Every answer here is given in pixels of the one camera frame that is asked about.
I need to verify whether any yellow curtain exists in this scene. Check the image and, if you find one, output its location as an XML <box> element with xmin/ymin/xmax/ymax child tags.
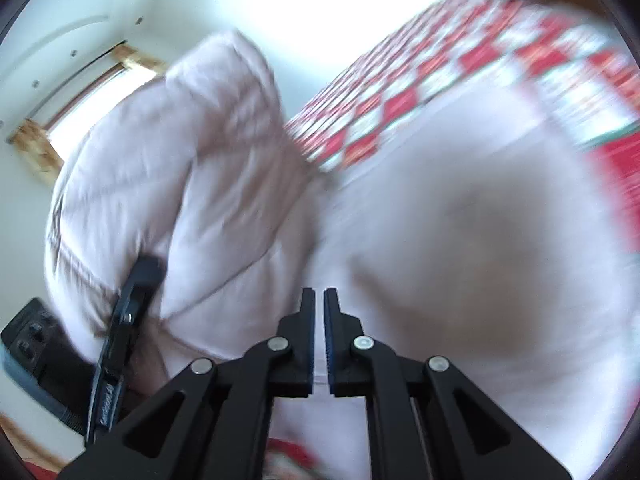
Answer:
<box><xmin>7</xmin><ymin>117</ymin><xmax>66</xmax><ymax>188</ymax></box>
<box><xmin>112</xmin><ymin>45</ymin><xmax>168</xmax><ymax>73</ymax></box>

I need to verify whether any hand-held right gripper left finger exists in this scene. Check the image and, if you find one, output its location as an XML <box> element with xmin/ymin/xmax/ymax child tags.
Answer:
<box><xmin>57</xmin><ymin>287</ymin><xmax>317</xmax><ymax>480</ymax></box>

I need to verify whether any window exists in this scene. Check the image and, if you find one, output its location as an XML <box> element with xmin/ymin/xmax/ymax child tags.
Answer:
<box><xmin>45</xmin><ymin>62</ymin><xmax>156</xmax><ymax>146</ymax></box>

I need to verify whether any light pink quilted down jacket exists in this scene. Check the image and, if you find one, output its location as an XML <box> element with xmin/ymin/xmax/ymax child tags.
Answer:
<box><xmin>42</xmin><ymin>30</ymin><xmax>640</xmax><ymax>480</ymax></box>

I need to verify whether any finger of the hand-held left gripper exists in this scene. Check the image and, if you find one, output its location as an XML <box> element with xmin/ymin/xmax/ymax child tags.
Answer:
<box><xmin>82</xmin><ymin>255</ymin><xmax>166</xmax><ymax>448</ymax></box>

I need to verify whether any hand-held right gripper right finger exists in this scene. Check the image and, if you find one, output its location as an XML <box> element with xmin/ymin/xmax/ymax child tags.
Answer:
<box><xmin>322</xmin><ymin>287</ymin><xmax>573</xmax><ymax>480</ymax></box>

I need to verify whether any red checked bed sheet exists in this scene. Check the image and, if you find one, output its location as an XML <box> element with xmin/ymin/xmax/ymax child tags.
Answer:
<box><xmin>22</xmin><ymin>0</ymin><xmax>640</xmax><ymax>480</ymax></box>

